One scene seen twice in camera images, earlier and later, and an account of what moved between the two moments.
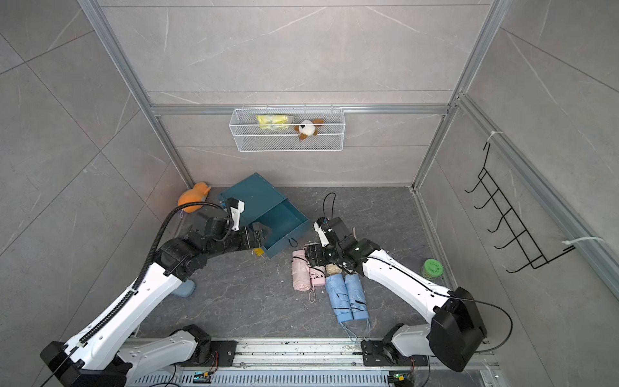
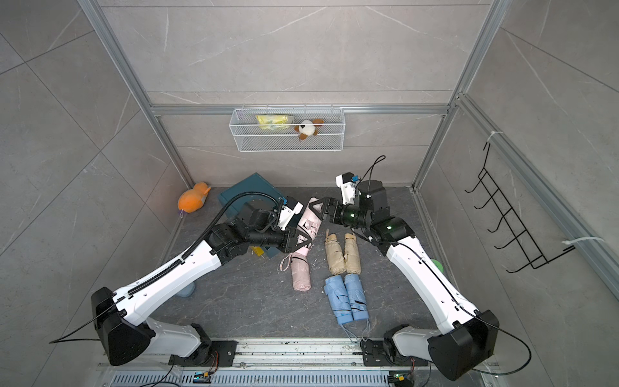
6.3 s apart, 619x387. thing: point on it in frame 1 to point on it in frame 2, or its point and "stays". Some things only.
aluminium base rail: [302, 363] stays
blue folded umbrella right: [356, 296] stays
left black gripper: [255, 241] to [289, 237]
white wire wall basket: [288, 129] stays
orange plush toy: [197, 193] stays
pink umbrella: [317, 276] to [309, 222]
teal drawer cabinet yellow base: [254, 200] stays
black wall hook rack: [510, 222] stays
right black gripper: [316, 256] to [330, 203]
